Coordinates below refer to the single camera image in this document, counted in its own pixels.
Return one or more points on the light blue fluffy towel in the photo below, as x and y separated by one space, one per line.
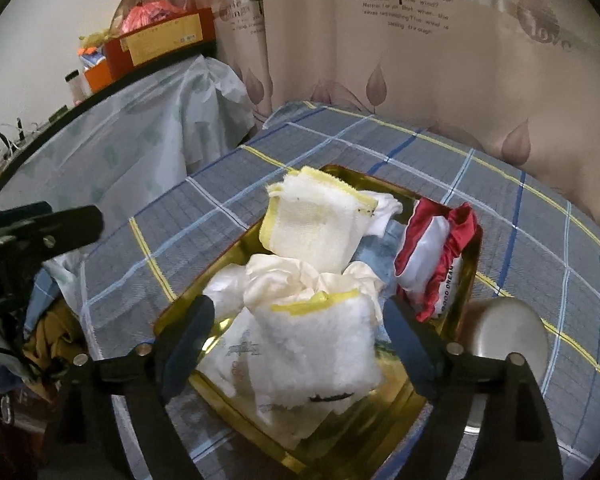
379 252

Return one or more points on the stainless steel bowl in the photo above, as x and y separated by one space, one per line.
492 328

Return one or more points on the white green dotted cover sheet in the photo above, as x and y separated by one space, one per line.
131 156

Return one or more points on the white printed cloth bag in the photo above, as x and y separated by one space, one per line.
237 359

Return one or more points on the red white fabric pouch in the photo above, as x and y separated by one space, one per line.
427 264

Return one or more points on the small white fluffy cloth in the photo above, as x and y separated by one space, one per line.
387 207

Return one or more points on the white yellow-edged towel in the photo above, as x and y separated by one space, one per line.
318 350

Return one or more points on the cream fluffy towel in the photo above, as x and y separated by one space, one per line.
289 285

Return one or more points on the beige leaf print curtain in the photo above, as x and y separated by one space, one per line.
517 79

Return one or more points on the red yellow cardboard box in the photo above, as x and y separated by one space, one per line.
134 49

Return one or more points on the orange box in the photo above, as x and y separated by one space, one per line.
98 77

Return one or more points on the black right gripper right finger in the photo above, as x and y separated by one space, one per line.
516 438

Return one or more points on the red plastic bag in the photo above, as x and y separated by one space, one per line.
148 13

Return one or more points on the gold red tin tray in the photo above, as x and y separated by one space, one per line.
354 444

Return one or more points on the small yellow cloth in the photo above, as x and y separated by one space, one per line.
316 218

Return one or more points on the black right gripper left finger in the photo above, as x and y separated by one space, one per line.
82 441

